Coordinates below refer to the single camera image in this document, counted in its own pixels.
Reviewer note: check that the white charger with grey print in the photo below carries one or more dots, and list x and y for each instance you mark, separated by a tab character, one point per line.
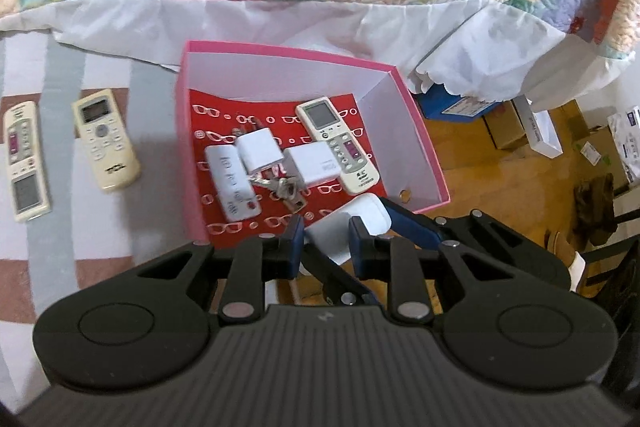
312	167

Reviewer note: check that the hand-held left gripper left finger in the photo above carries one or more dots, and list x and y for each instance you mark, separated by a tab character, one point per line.
294	247

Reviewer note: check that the white bed skirt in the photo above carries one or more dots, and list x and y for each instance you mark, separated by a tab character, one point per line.
320	27

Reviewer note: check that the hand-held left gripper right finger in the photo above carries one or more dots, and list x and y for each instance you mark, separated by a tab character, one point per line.
357	247

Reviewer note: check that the white device with red button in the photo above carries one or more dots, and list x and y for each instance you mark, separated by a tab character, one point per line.
227	182

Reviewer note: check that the red cloth with glasses print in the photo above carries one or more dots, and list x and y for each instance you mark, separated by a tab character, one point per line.
272	107

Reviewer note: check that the white remote with grey screen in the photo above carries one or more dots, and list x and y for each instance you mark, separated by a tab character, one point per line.
330	127

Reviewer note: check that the white remote with purple button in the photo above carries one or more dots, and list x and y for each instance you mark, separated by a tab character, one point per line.
22	162

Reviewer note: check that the white rounded case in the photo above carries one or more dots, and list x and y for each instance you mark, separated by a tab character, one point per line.
350	209

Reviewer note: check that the open brown cardboard box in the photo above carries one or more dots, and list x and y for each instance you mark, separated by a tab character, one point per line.
597	137

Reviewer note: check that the cream remote control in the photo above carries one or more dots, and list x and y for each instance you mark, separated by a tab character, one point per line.
107	142

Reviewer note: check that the white box with blue print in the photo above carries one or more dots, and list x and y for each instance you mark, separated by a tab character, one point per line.
627	142

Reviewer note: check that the bunch of metal keys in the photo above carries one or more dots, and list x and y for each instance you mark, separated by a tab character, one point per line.
282	192

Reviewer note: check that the long white box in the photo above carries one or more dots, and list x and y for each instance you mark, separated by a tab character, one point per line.
540	129

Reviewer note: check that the striped rug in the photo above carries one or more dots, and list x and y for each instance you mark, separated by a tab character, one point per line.
155	187

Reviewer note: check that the small brown cardboard box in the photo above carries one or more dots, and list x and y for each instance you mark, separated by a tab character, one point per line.
505	127

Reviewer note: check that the pink cardboard box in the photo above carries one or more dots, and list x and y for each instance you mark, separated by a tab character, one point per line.
310	72

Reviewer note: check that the plain white charger plug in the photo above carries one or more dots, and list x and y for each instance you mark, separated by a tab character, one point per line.
257	152

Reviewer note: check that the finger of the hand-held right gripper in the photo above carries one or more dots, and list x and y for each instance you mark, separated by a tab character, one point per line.
332	274
410	222

